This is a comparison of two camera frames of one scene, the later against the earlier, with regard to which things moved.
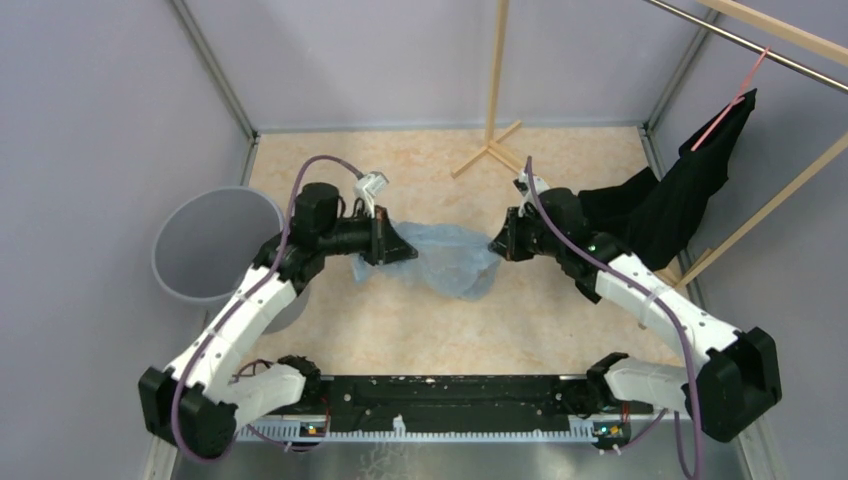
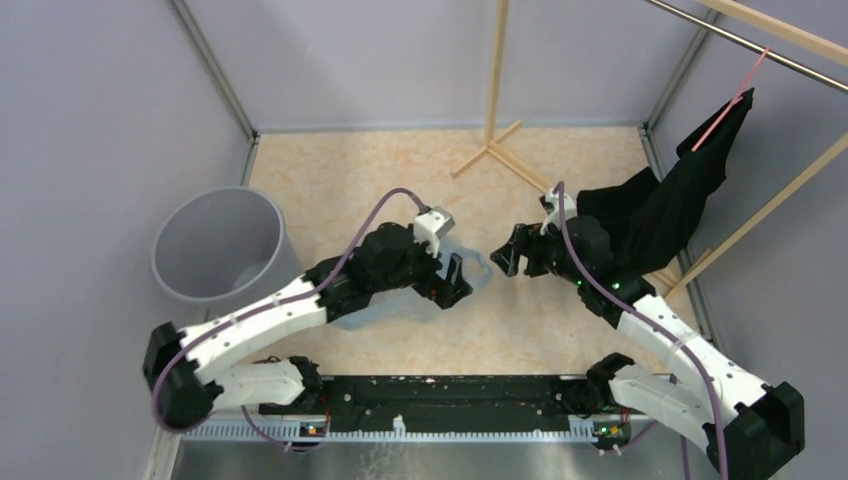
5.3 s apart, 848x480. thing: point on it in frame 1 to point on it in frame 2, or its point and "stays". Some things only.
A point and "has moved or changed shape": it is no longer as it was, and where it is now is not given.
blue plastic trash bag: x=451 y=257 has moved or changed shape
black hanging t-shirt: x=656 y=217 stays
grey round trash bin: x=207 y=241 stays
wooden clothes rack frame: x=696 y=271 stays
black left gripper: x=385 y=244 to x=442 y=291
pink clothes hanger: x=738 y=98 stays
